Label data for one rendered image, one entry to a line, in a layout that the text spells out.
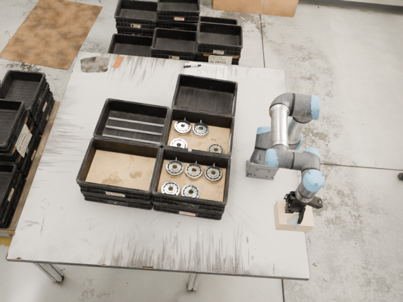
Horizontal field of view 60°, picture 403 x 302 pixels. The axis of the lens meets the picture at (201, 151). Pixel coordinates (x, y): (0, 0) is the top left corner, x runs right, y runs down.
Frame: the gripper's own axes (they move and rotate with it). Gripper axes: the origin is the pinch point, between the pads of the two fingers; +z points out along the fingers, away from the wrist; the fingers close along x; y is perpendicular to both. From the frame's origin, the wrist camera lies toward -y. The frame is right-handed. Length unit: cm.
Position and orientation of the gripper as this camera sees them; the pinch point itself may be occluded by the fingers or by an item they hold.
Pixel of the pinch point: (294, 214)
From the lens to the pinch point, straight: 170.8
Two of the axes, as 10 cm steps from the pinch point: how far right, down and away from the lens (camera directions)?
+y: -10.0, -0.8, -0.4
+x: -0.4, 8.3, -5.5
